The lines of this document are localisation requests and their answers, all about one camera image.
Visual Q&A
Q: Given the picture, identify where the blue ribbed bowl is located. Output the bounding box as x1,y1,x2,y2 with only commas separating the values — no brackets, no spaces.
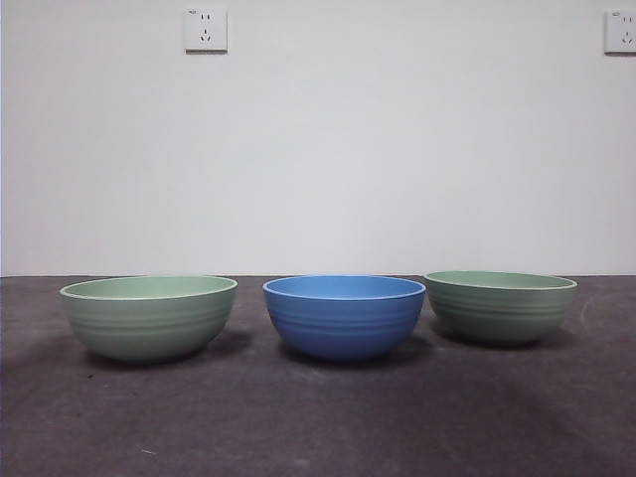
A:
261,274,427,360

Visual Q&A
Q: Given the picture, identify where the green ribbed bowl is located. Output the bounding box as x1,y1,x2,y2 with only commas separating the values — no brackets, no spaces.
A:
59,275,239,363
423,269,579,348

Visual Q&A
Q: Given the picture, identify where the white wall socket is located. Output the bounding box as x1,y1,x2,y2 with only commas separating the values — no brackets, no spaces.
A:
184,7,230,54
603,9,636,56

